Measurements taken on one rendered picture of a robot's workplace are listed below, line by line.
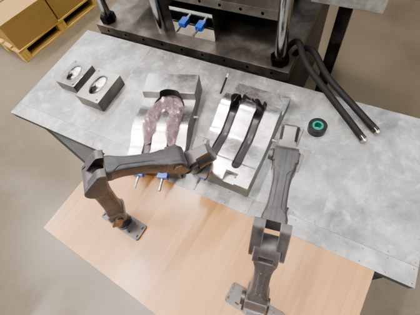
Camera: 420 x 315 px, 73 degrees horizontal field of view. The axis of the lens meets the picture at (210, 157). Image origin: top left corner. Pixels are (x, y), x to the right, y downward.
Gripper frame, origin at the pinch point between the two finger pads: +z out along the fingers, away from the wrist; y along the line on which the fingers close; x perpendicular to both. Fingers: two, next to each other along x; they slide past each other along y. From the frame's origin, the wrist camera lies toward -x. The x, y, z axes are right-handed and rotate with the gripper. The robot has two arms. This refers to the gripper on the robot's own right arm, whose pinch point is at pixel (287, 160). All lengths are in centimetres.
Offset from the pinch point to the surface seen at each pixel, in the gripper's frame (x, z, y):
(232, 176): 13.4, 3.3, 18.1
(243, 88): -25.8, 23.3, 32.5
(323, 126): -19.3, 23.2, -7.4
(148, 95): -8, 11, 73
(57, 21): -62, 120, 284
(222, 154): 6.4, 4.0, 25.7
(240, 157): 5.0, 5.5, 18.2
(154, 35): -46, 41, 103
